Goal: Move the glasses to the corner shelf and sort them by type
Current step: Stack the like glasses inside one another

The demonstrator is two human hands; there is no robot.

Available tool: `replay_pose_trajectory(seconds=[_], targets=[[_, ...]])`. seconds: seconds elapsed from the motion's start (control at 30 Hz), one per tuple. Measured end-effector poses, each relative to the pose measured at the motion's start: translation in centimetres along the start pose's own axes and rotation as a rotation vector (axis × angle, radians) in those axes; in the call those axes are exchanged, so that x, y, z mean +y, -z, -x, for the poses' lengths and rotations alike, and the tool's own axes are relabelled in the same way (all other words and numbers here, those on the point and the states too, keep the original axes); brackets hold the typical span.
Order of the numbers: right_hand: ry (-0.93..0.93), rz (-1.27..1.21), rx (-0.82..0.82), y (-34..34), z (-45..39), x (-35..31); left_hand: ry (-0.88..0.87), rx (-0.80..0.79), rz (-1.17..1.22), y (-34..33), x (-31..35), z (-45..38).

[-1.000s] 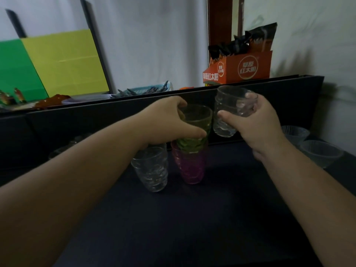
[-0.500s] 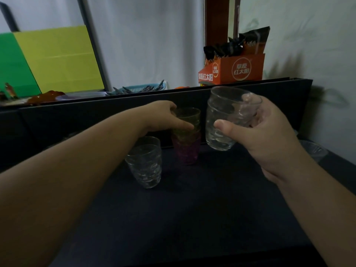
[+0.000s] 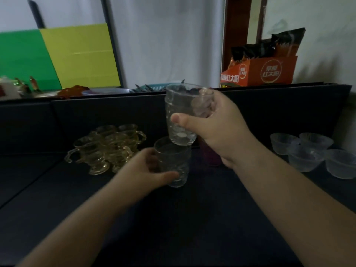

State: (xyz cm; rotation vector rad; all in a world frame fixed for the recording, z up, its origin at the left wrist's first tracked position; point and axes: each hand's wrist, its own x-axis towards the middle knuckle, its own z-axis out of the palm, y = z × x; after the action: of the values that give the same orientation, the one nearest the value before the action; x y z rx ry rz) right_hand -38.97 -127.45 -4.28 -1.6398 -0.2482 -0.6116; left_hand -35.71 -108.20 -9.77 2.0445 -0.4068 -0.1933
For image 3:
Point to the frosted glass bowl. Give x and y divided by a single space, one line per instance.
317 139
305 161
341 165
282 143

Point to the purple plastic bowl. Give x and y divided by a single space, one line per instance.
107 91

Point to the yellow board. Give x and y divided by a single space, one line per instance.
83 55

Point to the green board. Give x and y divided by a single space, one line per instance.
25 58

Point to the white ceramic teapot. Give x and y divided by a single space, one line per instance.
8 90

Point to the person's right hand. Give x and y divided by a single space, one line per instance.
222 127

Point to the person's left thumb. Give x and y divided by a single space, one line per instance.
164 177

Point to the dark metal pole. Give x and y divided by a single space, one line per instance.
112 41
35 13

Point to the person's left hand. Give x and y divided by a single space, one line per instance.
139 175

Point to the clear glass tumbler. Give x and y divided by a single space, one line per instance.
173 159
179 108

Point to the purple cup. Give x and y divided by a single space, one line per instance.
212 155

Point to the person's left forearm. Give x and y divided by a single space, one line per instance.
83 228

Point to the brown wooden door frame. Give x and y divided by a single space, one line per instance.
239 27

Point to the teal plastic basket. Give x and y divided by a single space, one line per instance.
155 86

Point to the person's right forearm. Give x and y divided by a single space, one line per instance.
292 208

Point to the dark blue partition panel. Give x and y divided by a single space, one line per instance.
278 111

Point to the cluster of amber glass cups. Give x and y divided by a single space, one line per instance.
107 148

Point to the orange cardboard display box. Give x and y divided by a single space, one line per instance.
267 72

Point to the red-brown food bag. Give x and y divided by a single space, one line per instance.
72 91

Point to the person's right thumb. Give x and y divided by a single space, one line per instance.
185 121

